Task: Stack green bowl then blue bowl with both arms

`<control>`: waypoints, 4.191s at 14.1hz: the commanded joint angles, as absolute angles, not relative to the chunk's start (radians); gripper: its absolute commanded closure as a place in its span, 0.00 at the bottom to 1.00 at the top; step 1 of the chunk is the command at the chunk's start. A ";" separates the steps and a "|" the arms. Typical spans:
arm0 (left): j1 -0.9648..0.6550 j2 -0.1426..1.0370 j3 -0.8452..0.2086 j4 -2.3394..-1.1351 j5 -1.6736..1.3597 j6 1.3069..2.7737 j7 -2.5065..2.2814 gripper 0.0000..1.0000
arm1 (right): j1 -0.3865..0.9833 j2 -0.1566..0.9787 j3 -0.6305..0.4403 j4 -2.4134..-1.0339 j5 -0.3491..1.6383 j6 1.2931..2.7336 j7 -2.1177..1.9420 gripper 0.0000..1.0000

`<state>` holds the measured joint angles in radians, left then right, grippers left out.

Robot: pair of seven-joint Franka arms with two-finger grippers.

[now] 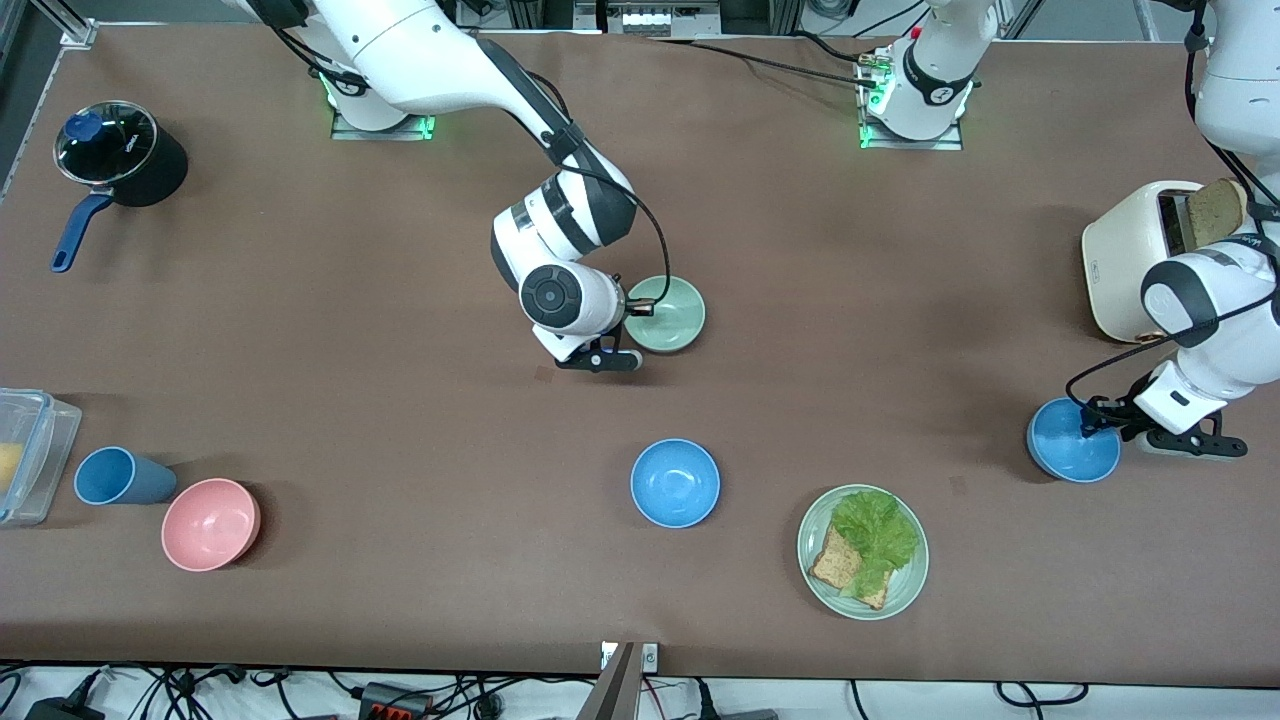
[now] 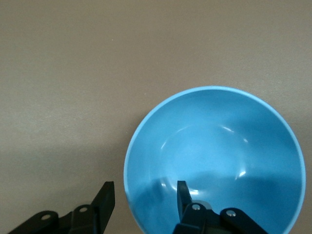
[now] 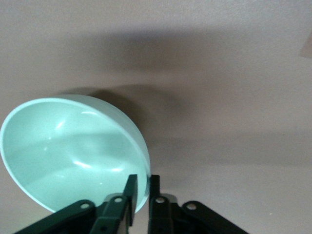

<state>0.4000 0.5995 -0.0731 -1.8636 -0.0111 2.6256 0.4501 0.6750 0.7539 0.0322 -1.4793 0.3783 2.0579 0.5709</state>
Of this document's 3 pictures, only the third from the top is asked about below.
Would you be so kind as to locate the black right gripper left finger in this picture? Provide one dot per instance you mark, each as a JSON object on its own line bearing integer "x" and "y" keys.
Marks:
{"x": 117, "y": 212}

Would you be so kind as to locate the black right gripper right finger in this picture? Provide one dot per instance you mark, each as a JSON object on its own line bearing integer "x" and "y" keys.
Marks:
{"x": 159, "y": 214}

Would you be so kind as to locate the green bowl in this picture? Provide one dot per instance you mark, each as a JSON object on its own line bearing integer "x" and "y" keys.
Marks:
{"x": 68, "y": 151}

